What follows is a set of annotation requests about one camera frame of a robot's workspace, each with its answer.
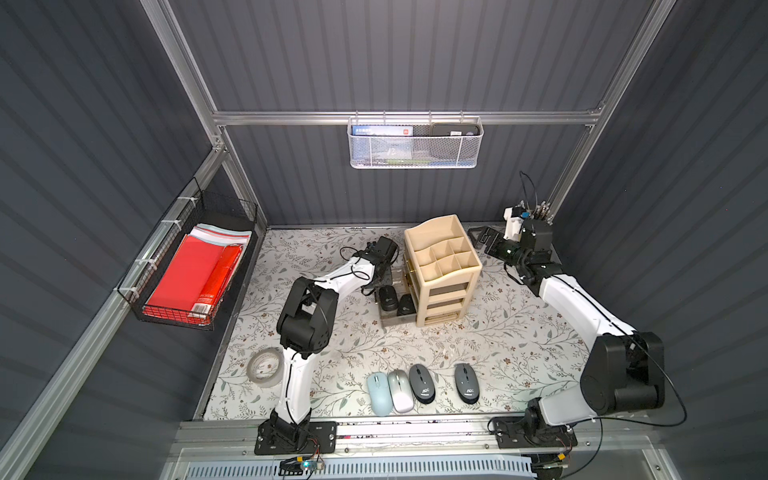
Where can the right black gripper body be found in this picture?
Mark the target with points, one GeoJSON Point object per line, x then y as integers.
{"type": "Point", "coordinates": [496, 241]}

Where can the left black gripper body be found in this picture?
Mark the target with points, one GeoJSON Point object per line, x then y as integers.
{"type": "Point", "coordinates": [395, 264]}

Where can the beige drawer organizer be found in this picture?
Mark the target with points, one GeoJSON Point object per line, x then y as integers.
{"type": "Point", "coordinates": [443, 268]}

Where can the small black mouse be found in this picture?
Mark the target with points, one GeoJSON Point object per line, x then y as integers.
{"type": "Point", "coordinates": [388, 298]}
{"type": "Point", "coordinates": [406, 305]}

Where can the white grey computer mouse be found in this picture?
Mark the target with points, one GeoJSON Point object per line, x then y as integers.
{"type": "Point", "coordinates": [400, 390]}

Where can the black computer mouse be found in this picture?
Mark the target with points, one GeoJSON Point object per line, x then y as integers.
{"type": "Point", "coordinates": [422, 384]}

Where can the light blue computer mouse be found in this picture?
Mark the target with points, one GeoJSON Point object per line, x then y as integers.
{"type": "Point", "coordinates": [380, 395]}

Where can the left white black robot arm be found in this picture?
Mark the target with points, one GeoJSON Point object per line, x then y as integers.
{"type": "Point", "coordinates": [306, 321]}

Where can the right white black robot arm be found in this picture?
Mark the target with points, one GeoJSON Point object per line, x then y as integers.
{"type": "Point", "coordinates": [624, 369]}

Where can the blue white box in basket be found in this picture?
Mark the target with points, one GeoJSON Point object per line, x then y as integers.
{"type": "Point", "coordinates": [373, 144]}

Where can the black device in basket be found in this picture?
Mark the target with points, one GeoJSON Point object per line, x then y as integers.
{"type": "Point", "coordinates": [454, 129]}

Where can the red folder stack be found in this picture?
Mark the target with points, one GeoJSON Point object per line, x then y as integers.
{"type": "Point", "coordinates": [198, 276]}

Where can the small green circuit board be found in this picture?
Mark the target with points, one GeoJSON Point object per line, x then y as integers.
{"type": "Point", "coordinates": [301, 466]}

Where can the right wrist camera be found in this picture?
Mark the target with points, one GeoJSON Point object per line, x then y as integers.
{"type": "Point", "coordinates": [514, 218]}

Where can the white mesh wall basket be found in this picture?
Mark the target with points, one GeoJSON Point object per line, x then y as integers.
{"type": "Point", "coordinates": [456, 152]}

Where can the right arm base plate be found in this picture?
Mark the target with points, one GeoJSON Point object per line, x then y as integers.
{"type": "Point", "coordinates": [518, 433]}

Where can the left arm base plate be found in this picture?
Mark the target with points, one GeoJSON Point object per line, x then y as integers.
{"type": "Point", "coordinates": [276, 437]}

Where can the black wire side basket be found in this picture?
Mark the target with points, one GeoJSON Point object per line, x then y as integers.
{"type": "Point", "coordinates": [200, 206]}

